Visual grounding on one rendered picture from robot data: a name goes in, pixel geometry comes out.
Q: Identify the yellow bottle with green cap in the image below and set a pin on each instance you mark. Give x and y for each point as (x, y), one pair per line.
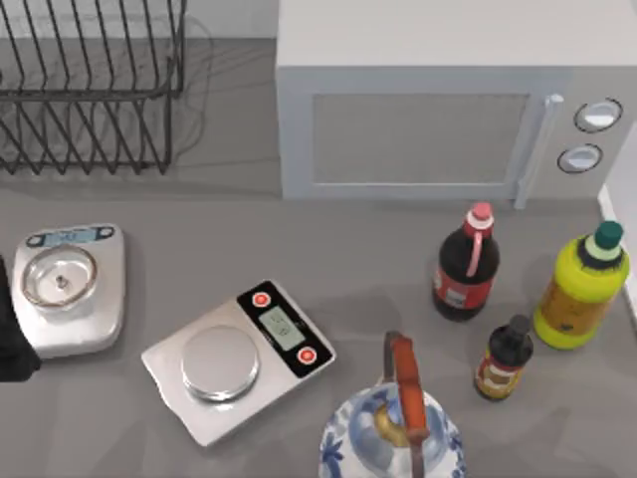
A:
(579, 294)

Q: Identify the pale microwave oven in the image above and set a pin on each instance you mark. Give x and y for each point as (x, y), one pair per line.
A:
(408, 65)

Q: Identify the dark bottle with pink cap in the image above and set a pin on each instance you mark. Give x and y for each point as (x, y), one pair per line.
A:
(465, 269)

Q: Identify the large white microwave knob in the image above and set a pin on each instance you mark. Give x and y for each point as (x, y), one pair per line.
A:
(597, 115)

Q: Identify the blue and white kettle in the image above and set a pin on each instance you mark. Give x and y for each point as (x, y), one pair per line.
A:
(393, 428)

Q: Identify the silver scale with red buttons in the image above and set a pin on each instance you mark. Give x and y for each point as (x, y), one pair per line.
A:
(239, 358)

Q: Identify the silver scale with bowl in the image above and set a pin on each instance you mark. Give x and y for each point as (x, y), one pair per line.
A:
(69, 294)

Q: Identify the small dark bottle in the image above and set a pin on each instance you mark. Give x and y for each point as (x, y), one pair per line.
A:
(502, 363)

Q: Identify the small white microwave knob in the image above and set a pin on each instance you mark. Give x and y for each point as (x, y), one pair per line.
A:
(579, 158)

